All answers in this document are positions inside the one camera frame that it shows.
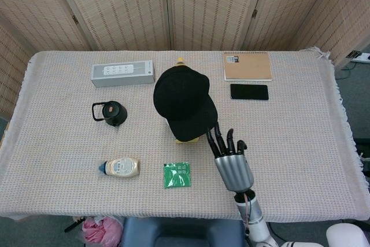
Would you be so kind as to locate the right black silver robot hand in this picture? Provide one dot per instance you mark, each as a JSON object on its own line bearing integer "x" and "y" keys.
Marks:
{"x": 234, "y": 171}

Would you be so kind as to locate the black baseball cap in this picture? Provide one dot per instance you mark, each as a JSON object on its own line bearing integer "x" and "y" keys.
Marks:
{"x": 182, "y": 102}

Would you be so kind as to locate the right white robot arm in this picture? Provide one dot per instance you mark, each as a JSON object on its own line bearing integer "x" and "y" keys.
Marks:
{"x": 257, "y": 224}

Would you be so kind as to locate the yellow green drink carton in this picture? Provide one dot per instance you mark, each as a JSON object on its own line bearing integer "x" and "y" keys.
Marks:
{"x": 188, "y": 142}

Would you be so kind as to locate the green sachet packet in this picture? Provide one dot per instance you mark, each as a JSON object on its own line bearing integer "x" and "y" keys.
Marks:
{"x": 177, "y": 175}

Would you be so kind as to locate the blue padded seat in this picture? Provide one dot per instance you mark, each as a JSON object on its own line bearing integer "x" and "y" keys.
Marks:
{"x": 182, "y": 232}

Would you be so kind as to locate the black smartphone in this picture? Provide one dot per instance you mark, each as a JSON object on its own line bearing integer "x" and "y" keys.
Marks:
{"x": 249, "y": 92}

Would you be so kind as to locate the brown spiral notebook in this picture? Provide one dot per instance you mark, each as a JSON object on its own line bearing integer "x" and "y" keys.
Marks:
{"x": 248, "y": 66}

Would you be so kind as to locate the cream squeeze sauce bottle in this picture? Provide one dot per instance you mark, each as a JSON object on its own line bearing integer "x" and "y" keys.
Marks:
{"x": 124, "y": 167}

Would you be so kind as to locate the yellow capped bottle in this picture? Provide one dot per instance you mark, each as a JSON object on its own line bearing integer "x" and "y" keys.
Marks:
{"x": 181, "y": 62}

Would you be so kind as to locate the black lidded cup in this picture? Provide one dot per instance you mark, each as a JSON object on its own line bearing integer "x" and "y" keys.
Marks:
{"x": 115, "y": 114}

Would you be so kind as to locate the pink plastic bag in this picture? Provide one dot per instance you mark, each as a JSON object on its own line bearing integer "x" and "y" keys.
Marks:
{"x": 101, "y": 231}

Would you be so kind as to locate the grey power strip box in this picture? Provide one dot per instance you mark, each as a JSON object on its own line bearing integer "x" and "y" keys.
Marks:
{"x": 122, "y": 75}

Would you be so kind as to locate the pale woven tablecloth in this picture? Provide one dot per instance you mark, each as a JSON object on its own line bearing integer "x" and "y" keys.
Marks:
{"x": 72, "y": 143}

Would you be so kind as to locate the black stand leg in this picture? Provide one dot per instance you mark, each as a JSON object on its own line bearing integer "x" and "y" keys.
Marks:
{"x": 73, "y": 225}

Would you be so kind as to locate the white floor power strip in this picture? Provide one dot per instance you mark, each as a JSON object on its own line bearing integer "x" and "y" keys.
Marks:
{"x": 361, "y": 56}

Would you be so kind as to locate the woven folding screen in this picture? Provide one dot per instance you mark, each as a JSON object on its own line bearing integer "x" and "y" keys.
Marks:
{"x": 124, "y": 7}

